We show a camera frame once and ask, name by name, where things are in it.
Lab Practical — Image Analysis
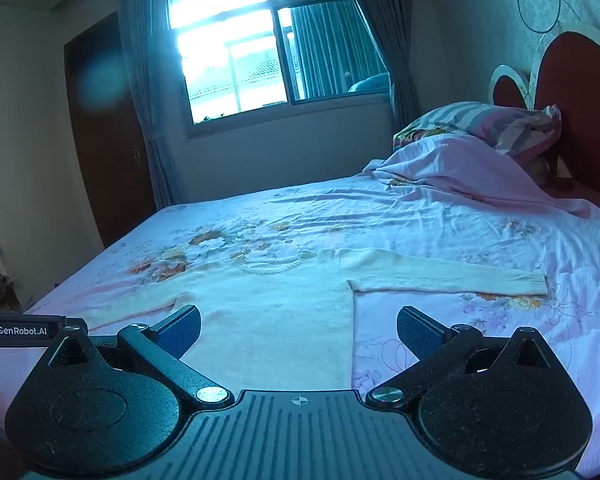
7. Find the cream knitted sweater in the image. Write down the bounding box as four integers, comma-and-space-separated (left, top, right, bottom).
82, 247, 549, 394

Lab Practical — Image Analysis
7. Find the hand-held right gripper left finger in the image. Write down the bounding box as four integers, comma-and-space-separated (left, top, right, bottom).
46, 305, 236, 411

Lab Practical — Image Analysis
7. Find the dark teal bundle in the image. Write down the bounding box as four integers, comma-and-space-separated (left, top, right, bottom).
349, 72, 392, 94

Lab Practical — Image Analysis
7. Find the grey curtain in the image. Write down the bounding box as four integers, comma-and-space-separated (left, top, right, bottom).
117, 0, 189, 211
285, 0, 424, 136

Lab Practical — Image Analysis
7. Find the brown wooden door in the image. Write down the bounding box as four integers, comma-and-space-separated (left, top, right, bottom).
62, 10, 157, 252

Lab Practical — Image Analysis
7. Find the pink quilt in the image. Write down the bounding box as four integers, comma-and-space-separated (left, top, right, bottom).
362, 132, 595, 221

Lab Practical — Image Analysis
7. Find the red and white headboard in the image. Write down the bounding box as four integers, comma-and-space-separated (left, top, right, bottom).
487, 22, 600, 211

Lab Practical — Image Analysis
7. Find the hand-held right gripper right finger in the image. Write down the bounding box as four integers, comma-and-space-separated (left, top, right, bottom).
365, 305, 557, 409

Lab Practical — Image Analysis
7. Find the floral pink bed sheet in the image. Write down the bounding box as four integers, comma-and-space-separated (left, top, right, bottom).
0, 172, 600, 480

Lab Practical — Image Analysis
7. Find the striped floral pillow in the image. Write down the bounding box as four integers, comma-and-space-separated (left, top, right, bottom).
392, 101, 564, 166

